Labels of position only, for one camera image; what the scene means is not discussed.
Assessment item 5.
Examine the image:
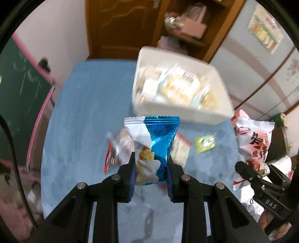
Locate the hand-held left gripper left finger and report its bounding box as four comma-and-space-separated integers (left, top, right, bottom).
44, 152, 136, 243

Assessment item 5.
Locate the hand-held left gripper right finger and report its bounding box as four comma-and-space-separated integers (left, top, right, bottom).
165, 155, 265, 243

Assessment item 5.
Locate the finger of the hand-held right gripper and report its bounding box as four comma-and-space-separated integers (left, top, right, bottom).
235, 161, 268, 195
266, 163, 292, 187

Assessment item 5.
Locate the white red snack packet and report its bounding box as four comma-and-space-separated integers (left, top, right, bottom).
233, 117, 275, 191

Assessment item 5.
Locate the blue white snack packet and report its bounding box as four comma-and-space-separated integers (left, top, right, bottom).
124, 116, 180, 186

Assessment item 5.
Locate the white plastic bin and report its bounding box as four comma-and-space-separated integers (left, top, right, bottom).
131, 46, 234, 125

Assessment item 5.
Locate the yellow cracker bag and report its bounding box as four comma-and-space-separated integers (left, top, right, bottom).
161, 70, 204, 104

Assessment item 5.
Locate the white orange bar packet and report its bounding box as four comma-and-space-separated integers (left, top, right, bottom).
139, 67, 164, 103

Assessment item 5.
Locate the person's right hand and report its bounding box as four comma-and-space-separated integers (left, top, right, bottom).
258, 209, 293, 242

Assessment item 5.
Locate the white checked bed sheet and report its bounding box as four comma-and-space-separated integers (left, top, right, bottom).
234, 154, 296, 222

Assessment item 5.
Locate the dark wooden cabinet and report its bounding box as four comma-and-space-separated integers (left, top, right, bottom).
266, 126, 292, 164

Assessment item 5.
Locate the dark red clear snack packet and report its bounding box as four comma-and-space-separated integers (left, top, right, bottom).
104, 128, 136, 174

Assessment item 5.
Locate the green white red packet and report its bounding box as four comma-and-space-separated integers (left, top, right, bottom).
170, 133, 191, 168

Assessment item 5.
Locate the yellow green small packet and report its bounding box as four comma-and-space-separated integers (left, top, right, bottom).
195, 134, 216, 154

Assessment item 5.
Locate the green bag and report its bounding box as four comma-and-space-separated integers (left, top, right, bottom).
272, 113, 289, 128

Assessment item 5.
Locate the pink plastic stool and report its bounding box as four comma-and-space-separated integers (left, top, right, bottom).
231, 109, 250, 128

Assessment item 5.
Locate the blue tablecloth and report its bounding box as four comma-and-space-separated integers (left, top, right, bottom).
40, 58, 240, 243

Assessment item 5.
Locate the small peanut bag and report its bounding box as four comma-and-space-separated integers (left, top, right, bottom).
201, 87, 219, 109

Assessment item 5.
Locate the floral sliding wardrobe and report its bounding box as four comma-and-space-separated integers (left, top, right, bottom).
209, 0, 299, 117

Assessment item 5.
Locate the wooden shelf unit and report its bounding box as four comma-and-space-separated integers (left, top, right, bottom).
151, 0, 247, 63

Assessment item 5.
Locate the brown wooden door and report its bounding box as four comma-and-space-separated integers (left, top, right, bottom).
85, 0, 161, 60

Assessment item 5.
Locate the pink basket clear dome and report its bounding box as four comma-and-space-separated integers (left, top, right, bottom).
181, 2, 208, 40

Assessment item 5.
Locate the black cable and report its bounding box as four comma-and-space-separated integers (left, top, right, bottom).
0, 114, 39, 230

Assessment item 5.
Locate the green chalkboard pink frame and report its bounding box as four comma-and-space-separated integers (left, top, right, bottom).
0, 33, 58, 173

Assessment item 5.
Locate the wall poster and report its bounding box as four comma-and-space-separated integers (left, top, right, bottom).
247, 5, 284, 54

